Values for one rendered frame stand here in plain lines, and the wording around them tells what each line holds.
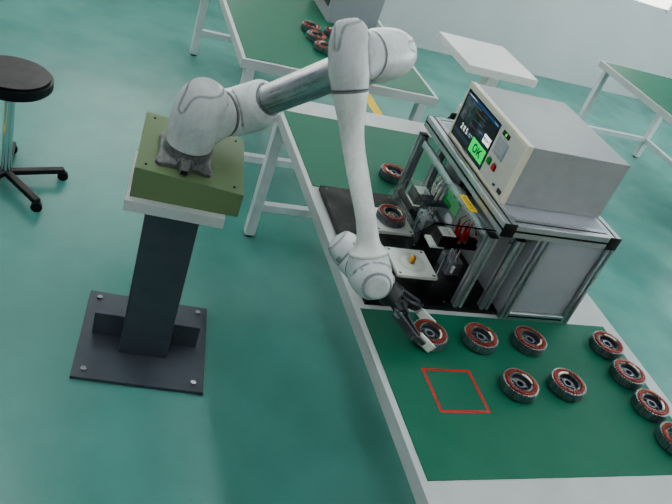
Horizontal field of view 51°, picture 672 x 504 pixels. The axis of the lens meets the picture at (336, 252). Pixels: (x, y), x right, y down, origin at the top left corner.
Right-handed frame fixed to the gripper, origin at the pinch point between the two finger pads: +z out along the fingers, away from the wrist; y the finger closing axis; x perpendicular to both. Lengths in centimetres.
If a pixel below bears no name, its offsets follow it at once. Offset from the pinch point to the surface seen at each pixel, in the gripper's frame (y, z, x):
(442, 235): -33.0, -9.0, 11.7
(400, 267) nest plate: -28.1, -9.9, -4.8
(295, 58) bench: -190, -66, -41
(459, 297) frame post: -18.0, 5.4, 7.5
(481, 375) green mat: 7.8, 16.5, 6.8
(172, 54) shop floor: -320, -113, -155
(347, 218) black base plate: -49, -27, -16
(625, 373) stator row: -14, 58, 33
